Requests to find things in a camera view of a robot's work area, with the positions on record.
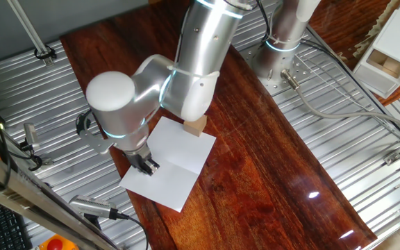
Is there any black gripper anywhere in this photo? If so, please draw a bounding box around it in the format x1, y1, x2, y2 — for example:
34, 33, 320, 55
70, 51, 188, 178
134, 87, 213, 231
126, 149, 161, 176

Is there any white paper sheet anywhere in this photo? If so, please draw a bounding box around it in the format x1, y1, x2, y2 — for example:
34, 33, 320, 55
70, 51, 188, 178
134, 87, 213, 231
119, 116, 217, 213

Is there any small wooden block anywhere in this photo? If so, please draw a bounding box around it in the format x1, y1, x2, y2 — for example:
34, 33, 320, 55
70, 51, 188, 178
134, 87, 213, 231
183, 115, 208, 138

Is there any red emergency stop button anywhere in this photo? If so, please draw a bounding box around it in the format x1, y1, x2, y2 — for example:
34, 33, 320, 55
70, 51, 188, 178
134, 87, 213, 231
37, 234, 80, 250

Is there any black pole clamp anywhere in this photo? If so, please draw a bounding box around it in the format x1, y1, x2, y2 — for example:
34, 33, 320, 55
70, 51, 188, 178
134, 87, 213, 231
33, 44, 58, 61

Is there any slanted aluminium pole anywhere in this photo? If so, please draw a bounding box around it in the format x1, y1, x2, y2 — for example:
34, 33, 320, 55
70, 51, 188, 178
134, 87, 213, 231
6, 0, 56, 67

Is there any jagged cardboard strip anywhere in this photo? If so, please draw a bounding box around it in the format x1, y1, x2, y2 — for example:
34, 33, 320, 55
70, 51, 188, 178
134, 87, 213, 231
335, 0, 400, 63

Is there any white drawer box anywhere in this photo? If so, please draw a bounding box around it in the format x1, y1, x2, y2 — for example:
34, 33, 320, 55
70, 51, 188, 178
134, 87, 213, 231
351, 0, 400, 100

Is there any black camera cable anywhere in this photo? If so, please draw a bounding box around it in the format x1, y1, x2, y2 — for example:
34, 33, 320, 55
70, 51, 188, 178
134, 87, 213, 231
116, 212, 150, 250

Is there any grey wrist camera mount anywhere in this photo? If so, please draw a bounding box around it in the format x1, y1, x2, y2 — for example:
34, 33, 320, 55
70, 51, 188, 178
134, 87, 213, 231
75, 110, 115, 156

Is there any silver camera with fins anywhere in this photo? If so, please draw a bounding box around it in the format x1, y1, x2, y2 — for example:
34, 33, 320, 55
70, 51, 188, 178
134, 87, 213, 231
68, 194, 119, 221

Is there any small grey camera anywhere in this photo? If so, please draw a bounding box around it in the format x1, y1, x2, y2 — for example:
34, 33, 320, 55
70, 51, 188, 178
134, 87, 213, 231
23, 122, 41, 151

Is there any aluminium frame bar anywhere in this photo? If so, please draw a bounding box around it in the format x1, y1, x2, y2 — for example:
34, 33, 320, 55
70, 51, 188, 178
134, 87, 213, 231
0, 141, 118, 250

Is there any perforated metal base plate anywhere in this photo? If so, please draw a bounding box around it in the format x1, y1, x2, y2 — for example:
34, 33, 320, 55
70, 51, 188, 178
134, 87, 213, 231
240, 26, 330, 97

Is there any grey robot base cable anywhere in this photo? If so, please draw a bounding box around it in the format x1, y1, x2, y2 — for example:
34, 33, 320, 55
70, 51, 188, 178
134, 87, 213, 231
280, 68, 400, 138

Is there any thin black cable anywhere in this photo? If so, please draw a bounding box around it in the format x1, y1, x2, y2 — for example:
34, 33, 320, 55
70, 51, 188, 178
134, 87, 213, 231
299, 38, 400, 142

